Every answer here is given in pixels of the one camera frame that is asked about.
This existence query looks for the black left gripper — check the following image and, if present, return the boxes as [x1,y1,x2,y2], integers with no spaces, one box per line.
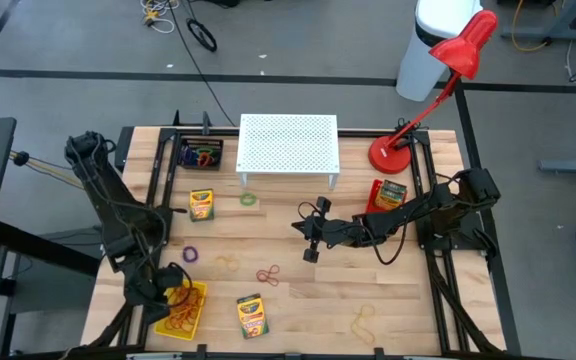
[125,264,185,326]

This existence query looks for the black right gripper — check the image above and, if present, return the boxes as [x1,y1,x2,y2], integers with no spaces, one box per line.
[291,195,369,264]

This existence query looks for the grey desk leg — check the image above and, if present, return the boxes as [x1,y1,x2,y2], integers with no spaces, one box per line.
[539,158,576,176]
[500,0,576,46]

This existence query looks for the yellow rubber band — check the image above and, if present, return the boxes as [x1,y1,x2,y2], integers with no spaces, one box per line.
[165,284,205,332]
[350,303,377,346]
[214,255,240,274]

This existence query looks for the black corner box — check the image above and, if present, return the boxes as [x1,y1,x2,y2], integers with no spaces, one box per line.
[114,126,135,171]

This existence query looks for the black plastic basket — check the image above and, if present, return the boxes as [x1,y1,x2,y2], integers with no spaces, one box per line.
[180,137,225,171]

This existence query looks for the yellow plastic basket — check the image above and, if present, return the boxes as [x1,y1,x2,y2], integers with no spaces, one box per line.
[153,279,208,342]

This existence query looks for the long black floor cable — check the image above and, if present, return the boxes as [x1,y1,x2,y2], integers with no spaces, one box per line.
[167,0,239,127]

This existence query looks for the white and yellow floor cables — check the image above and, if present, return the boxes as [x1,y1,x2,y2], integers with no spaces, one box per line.
[140,0,179,32]

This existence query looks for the yellow floor cable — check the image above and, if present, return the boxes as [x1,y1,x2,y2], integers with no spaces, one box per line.
[510,0,552,53]

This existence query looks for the red plastic basket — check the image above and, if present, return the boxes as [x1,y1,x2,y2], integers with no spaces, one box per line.
[364,178,409,216]

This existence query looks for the white trash bin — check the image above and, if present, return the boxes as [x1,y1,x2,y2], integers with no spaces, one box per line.
[396,0,484,103]

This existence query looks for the white perforated metal shelf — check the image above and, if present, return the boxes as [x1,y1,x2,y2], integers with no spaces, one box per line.
[235,113,341,190]

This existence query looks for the red desk lamp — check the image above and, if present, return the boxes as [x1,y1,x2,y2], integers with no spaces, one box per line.
[367,9,499,175]

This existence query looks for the orange rubber band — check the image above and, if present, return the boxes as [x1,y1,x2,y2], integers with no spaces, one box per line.
[165,284,205,332]

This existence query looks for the coiled black floor cable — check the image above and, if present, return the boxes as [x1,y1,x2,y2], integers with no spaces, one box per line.
[186,17,219,53]

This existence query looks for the red rubber band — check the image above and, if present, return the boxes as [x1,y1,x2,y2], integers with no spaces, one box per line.
[165,284,205,332]
[255,264,281,287]

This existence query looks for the yellow and black cable bundle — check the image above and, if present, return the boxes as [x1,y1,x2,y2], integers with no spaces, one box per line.
[9,149,87,189]

